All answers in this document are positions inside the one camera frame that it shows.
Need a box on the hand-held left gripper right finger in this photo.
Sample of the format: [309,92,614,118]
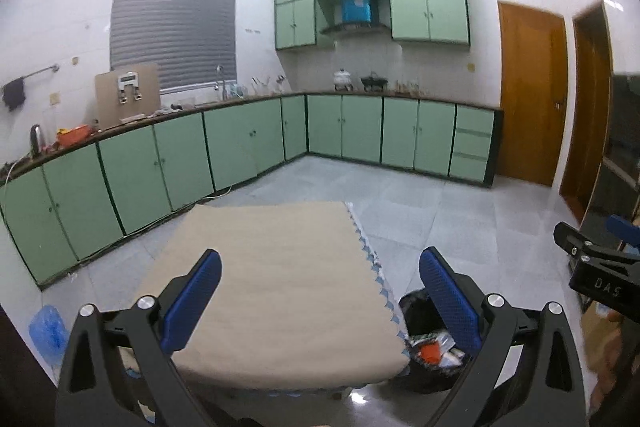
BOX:
[418,246,587,427]

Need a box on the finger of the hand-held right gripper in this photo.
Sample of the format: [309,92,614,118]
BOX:
[606,214,640,242]
[552,221,609,261]

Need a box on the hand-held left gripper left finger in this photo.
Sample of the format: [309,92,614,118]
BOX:
[54,248,223,427]

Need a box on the black lined waste bin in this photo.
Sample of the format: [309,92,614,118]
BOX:
[397,289,482,396]

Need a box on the green wrapper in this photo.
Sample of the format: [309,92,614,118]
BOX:
[412,330,451,348]

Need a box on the large cardboard box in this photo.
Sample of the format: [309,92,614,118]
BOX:
[579,301,624,376]

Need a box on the black refrigerator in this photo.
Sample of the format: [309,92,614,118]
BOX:
[579,71,640,254]

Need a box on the low table with beige cloth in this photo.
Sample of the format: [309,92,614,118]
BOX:
[122,200,411,396]

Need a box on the green drawer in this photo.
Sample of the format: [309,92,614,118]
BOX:
[454,105,496,138]
[451,132,493,160]
[448,155,489,183]

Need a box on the wooden door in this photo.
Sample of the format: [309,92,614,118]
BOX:
[496,0,569,188]

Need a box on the blue plastic bag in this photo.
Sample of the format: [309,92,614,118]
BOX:
[28,304,70,368]

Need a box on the green base cabinet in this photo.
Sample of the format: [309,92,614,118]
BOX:
[0,91,504,292]

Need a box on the orange basket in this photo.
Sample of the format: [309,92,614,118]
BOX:
[54,125,94,149]

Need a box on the brown cardboard panel white fitting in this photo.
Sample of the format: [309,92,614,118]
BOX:
[94,62,161,130]

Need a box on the metal faucet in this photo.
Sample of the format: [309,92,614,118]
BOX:
[214,65,229,103]

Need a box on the utensil holder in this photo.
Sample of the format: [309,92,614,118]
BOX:
[249,75,274,98]

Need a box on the grey window blind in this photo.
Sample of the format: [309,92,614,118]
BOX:
[109,0,237,96]

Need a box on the dark hanging cloth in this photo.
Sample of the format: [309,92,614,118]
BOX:
[1,77,27,112]

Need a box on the black range hood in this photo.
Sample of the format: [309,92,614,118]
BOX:
[319,22,391,39]

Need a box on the blue box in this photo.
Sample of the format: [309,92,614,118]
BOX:
[340,0,375,26]

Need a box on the wooden door frame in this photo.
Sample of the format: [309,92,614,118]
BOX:
[558,1,614,226]

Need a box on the metal towel rail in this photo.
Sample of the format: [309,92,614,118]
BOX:
[2,63,61,90]

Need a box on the green wall cabinet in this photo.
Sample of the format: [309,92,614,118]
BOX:
[273,0,472,53]

